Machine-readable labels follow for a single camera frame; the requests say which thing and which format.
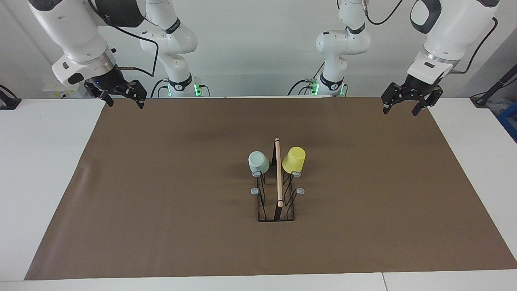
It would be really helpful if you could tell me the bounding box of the black stand pole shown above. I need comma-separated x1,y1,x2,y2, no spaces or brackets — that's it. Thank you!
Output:
470,64,517,108

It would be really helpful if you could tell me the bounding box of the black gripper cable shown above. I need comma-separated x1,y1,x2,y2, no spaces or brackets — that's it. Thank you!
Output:
113,24,159,77
361,0,499,75

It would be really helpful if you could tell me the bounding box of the brown table mat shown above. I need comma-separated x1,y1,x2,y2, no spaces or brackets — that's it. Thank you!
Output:
24,97,517,280

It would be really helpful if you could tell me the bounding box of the black left base cable bundle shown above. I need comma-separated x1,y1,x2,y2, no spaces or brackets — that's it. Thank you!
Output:
288,61,326,96

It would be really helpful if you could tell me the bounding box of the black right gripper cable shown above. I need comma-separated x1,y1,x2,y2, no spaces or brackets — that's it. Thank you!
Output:
113,24,159,77

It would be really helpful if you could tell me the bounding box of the black wire cup rack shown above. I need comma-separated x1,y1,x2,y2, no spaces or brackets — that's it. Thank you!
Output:
250,137,305,222

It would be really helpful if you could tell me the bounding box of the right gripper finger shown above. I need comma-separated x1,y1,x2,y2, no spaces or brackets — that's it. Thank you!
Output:
84,81,114,108
119,80,147,109

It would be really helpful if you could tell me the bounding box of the pale green plastic cup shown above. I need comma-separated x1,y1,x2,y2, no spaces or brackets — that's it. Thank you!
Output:
248,151,270,175

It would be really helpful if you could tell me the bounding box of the white power box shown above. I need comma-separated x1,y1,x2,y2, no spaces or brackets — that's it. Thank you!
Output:
43,79,87,99

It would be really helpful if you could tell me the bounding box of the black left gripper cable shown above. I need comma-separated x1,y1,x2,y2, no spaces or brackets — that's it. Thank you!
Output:
361,0,499,75

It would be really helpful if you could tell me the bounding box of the yellow plastic cup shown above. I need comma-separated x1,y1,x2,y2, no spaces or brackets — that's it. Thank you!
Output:
282,146,306,174

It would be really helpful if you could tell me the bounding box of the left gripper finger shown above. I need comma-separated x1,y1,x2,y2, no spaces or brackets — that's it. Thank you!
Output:
411,89,443,116
381,82,410,115

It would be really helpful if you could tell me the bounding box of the black right base cable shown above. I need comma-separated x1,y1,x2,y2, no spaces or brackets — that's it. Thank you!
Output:
151,78,170,98

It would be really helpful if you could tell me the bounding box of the black table clamp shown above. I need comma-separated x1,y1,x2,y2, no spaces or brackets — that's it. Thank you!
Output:
0,84,21,110

